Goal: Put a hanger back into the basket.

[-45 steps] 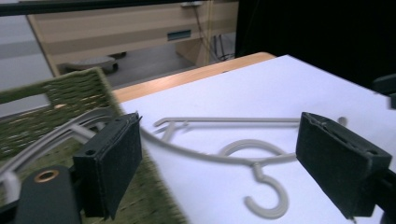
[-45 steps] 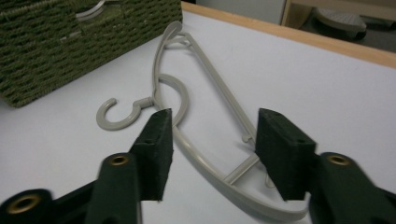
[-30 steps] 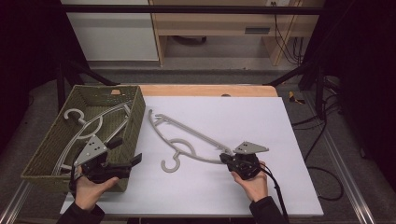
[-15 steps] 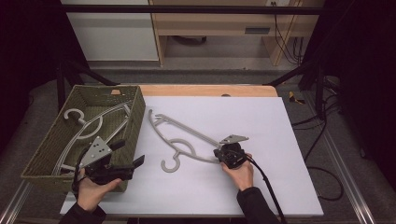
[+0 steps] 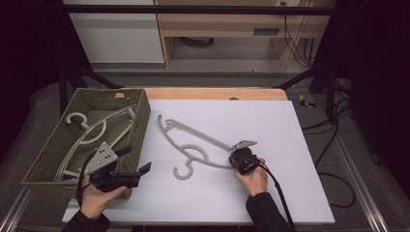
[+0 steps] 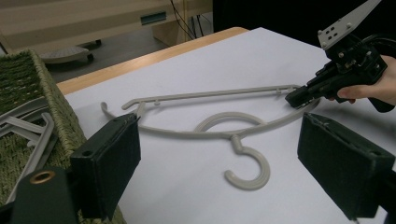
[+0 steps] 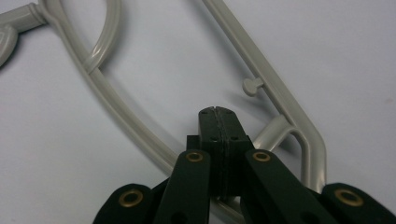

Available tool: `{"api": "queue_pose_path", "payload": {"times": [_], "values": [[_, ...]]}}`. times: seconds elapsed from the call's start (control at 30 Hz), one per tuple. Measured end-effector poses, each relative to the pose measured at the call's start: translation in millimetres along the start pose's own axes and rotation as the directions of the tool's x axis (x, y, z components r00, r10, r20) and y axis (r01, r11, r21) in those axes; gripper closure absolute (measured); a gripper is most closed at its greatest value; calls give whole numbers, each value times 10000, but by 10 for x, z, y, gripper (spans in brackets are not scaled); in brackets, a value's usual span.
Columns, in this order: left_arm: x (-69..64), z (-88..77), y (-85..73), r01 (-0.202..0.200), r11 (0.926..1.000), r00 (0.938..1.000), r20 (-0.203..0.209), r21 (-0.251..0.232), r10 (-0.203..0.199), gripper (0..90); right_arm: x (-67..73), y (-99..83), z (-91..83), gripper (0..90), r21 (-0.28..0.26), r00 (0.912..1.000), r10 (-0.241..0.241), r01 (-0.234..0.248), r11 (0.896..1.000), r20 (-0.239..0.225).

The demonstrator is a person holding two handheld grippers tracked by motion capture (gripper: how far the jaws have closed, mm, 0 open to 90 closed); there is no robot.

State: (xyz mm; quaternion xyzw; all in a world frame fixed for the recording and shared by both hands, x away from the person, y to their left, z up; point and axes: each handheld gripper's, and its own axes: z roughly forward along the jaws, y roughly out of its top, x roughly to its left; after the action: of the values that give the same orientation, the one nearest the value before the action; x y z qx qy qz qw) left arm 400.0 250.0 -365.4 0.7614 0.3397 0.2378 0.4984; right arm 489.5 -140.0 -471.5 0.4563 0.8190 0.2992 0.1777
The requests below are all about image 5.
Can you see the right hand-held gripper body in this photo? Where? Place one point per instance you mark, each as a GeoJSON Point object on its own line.
{"type": "Point", "coordinates": [243, 161]}

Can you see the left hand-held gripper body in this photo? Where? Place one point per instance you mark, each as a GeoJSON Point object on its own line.
{"type": "Point", "coordinates": [103, 159]}

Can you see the grey plastic hanger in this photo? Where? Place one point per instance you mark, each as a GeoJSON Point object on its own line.
{"type": "Point", "coordinates": [124, 133]}
{"type": "Point", "coordinates": [193, 132]}
{"type": "Point", "coordinates": [76, 114]}

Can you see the green woven basket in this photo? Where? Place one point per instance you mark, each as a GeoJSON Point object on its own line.
{"type": "Point", "coordinates": [48, 154]}

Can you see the person's right hand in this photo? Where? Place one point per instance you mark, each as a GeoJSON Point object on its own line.
{"type": "Point", "coordinates": [256, 182]}

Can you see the person's left hand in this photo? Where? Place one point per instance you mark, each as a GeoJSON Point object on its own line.
{"type": "Point", "coordinates": [95, 201]}

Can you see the white table mat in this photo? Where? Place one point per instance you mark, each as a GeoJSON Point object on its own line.
{"type": "Point", "coordinates": [257, 122]}

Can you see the black metal stand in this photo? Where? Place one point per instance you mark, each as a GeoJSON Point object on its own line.
{"type": "Point", "coordinates": [64, 87]}
{"type": "Point", "coordinates": [330, 93]}

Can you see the yellow and black tool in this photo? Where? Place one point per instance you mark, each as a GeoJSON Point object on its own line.
{"type": "Point", "coordinates": [304, 101]}

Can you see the white cabinet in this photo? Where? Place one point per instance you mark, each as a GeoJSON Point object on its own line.
{"type": "Point", "coordinates": [116, 38]}

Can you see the black curtain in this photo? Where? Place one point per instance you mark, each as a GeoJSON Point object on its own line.
{"type": "Point", "coordinates": [380, 80]}
{"type": "Point", "coordinates": [29, 64]}

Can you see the light wooden desk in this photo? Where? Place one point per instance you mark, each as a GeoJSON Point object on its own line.
{"type": "Point", "coordinates": [209, 29]}

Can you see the aluminium floor rail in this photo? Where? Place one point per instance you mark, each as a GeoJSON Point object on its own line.
{"type": "Point", "coordinates": [362, 193]}
{"type": "Point", "coordinates": [14, 211]}

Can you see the black metal frame bar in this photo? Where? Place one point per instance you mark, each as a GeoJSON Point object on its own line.
{"type": "Point", "coordinates": [193, 9]}

